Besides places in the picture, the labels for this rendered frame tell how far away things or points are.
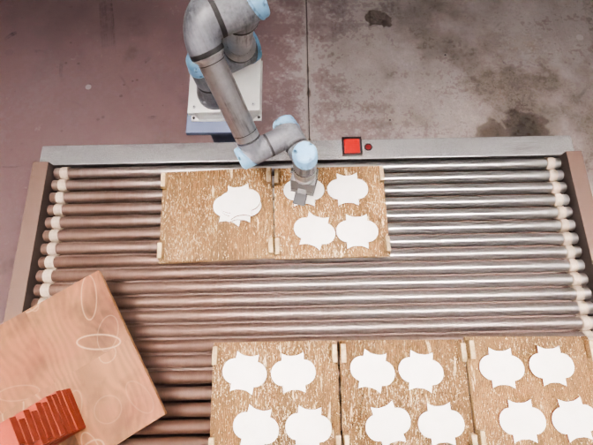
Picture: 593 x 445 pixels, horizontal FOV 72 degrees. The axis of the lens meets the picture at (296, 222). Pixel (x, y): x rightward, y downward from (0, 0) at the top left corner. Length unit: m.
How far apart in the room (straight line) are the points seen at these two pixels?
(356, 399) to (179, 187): 0.96
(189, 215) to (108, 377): 0.58
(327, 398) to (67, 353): 0.82
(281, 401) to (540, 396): 0.83
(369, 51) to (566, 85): 1.33
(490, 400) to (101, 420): 1.20
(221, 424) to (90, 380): 0.42
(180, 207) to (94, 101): 1.70
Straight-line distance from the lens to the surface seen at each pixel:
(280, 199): 1.50
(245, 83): 1.73
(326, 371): 1.41
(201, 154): 1.64
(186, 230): 1.52
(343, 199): 1.50
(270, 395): 1.42
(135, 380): 1.40
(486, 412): 1.54
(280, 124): 1.30
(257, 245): 1.46
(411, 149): 1.67
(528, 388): 1.60
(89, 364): 1.45
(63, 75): 3.35
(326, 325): 1.43
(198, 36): 1.15
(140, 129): 2.90
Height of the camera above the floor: 2.35
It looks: 73 degrees down
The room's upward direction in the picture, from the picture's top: 1 degrees counter-clockwise
